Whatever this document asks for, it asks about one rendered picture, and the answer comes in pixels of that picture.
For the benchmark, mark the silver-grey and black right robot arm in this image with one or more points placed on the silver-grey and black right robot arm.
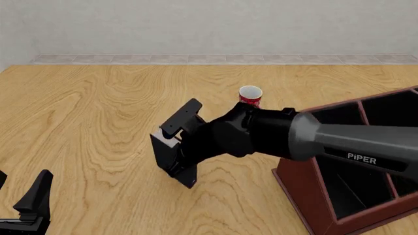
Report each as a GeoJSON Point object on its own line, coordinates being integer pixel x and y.
{"type": "Point", "coordinates": [359, 139]}

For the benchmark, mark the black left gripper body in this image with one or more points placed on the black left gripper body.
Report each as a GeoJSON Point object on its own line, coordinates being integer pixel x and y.
{"type": "Point", "coordinates": [23, 225]}

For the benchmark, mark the red-brown desk caddy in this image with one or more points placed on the red-brown desk caddy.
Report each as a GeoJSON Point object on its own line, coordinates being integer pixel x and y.
{"type": "Point", "coordinates": [313, 191]}

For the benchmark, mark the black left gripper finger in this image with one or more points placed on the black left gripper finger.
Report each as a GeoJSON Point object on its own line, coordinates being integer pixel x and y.
{"type": "Point", "coordinates": [36, 193]}
{"type": "Point", "coordinates": [2, 178]}

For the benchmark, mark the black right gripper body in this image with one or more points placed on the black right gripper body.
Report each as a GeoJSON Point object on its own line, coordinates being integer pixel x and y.
{"type": "Point", "coordinates": [196, 144]}

